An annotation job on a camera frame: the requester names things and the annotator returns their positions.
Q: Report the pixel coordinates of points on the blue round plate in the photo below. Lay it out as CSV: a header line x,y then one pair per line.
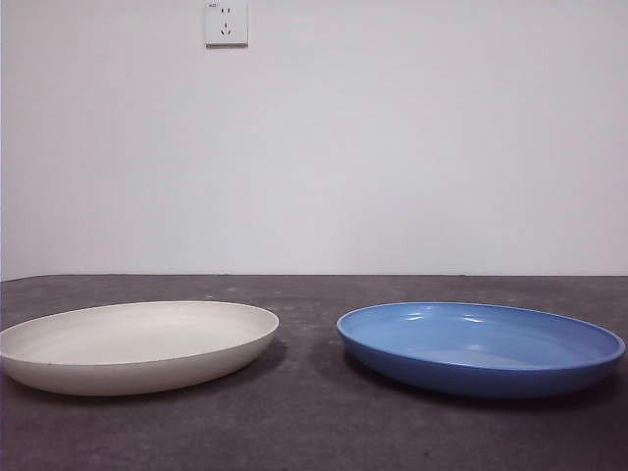
x,y
471,343

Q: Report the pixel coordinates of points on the white round plate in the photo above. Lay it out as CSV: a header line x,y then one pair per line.
x,y
137,343

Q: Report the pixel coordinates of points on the white wall socket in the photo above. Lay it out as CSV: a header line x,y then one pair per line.
x,y
226,24

